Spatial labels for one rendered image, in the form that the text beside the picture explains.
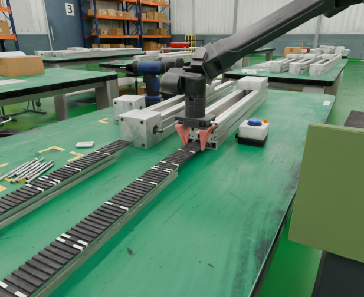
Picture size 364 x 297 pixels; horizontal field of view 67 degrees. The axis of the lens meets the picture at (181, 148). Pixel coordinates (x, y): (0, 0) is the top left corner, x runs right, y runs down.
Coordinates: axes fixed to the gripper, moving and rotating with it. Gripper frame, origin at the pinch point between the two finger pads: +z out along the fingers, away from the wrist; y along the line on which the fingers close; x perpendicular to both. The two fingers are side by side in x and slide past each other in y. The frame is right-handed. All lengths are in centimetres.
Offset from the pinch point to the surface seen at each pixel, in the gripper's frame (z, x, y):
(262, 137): -1.1, -13.3, -16.8
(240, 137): -0.2, -13.4, -10.1
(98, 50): -7, -311, 313
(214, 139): -0.8, -5.6, -4.1
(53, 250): -1.0, 48.7, 0.7
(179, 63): -17, -57, 34
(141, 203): 1.5, 29.7, -1.6
